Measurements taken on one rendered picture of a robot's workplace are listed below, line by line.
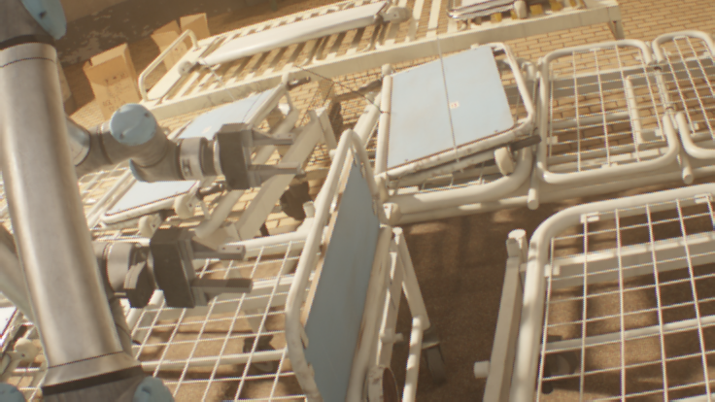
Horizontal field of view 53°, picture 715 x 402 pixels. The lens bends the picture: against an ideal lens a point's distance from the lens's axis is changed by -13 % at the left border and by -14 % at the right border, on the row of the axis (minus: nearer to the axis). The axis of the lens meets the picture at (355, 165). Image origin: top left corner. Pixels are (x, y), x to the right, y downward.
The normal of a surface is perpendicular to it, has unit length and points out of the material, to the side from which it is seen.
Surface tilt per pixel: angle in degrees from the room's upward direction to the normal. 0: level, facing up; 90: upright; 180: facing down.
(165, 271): 90
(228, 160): 90
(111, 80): 91
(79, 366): 16
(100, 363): 29
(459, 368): 0
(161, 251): 90
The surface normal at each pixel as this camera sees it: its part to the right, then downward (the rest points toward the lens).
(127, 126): -0.08, -0.48
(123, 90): 0.16, 0.37
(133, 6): -0.11, 0.44
